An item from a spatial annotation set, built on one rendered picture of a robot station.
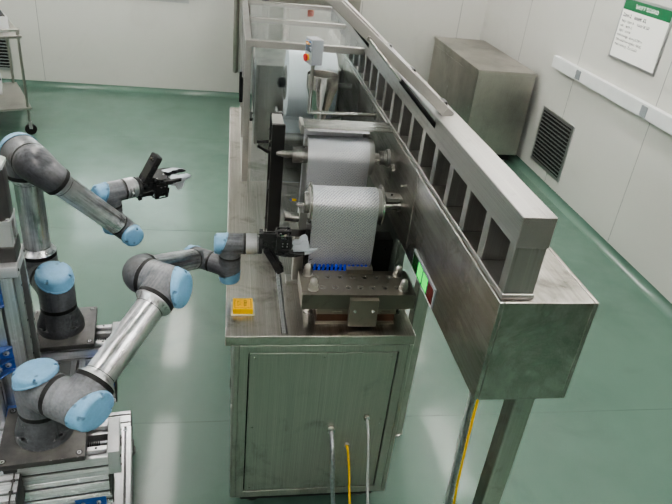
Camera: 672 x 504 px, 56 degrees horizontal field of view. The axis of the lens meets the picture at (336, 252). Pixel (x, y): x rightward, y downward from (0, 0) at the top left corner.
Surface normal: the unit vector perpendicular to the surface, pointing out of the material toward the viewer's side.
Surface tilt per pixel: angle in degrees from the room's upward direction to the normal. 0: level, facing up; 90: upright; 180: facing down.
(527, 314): 90
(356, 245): 90
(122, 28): 90
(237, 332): 0
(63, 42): 90
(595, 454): 0
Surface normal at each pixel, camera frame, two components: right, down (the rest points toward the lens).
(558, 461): 0.10, -0.87
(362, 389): 0.14, 0.51
